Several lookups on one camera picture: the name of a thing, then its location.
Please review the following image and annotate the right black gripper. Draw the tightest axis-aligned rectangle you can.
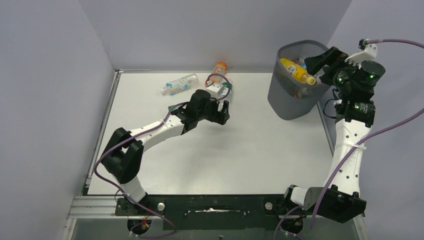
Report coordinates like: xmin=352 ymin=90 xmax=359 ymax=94
xmin=304 ymin=47 xmax=362 ymax=94

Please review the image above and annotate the yellow juice bottle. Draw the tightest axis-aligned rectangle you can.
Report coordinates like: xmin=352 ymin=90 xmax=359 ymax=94
xmin=279 ymin=58 xmax=316 ymax=86

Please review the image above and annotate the green label tea bottle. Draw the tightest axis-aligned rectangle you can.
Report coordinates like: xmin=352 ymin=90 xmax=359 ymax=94
xmin=168 ymin=105 xmax=178 ymax=112

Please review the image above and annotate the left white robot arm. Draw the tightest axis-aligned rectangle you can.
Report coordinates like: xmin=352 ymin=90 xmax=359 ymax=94
xmin=96 ymin=89 xmax=230 ymax=203

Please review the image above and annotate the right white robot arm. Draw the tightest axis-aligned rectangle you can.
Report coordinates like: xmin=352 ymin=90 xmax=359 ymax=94
xmin=281 ymin=43 xmax=386 ymax=223

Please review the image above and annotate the grey mesh waste bin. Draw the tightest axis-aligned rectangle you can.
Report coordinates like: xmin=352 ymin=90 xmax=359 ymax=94
xmin=267 ymin=40 xmax=330 ymax=120

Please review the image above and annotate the clear bottle green label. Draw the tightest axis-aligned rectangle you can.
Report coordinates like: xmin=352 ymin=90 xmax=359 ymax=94
xmin=219 ymin=79 xmax=233 ymax=103

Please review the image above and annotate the orange drink bottle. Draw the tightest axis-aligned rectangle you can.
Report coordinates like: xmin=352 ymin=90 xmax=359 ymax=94
xmin=206 ymin=61 xmax=228 ymax=86

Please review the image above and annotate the clear bottle blue white label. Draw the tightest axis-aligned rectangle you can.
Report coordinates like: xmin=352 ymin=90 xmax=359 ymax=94
xmin=160 ymin=73 xmax=199 ymax=96

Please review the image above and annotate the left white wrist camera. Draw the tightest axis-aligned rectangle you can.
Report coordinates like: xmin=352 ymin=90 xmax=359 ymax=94
xmin=205 ymin=83 xmax=224 ymax=99

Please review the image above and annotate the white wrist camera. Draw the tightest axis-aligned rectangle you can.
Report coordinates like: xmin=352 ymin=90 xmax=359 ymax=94
xmin=205 ymin=83 xmax=224 ymax=99
xmin=344 ymin=38 xmax=378 ymax=69

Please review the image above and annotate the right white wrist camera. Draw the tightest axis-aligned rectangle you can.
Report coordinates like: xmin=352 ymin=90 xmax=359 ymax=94
xmin=344 ymin=38 xmax=378 ymax=69

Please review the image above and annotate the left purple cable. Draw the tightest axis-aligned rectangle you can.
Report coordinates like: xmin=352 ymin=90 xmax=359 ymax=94
xmin=93 ymin=73 xmax=232 ymax=233

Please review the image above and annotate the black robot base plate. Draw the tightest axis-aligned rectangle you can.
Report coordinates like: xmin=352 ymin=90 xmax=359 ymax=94
xmin=115 ymin=194 xmax=294 ymax=234

